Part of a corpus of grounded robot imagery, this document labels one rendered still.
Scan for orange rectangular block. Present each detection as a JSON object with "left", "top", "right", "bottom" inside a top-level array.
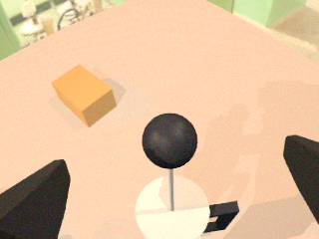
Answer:
[{"left": 52, "top": 64, "right": 117, "bottom": 127}]

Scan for white french press with black knob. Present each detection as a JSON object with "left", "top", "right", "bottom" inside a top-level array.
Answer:
[{"left": 135, "top": 112, "right": 239, "bottom": 239}]

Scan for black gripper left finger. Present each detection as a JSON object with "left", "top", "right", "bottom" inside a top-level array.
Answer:
[{"left": 0, "top": 159, "right": 71, "bottom": 239}]

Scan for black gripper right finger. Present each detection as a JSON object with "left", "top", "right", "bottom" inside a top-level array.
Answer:
[{"left": 283, "top": 135, "right": 319, "bottom": 224}]

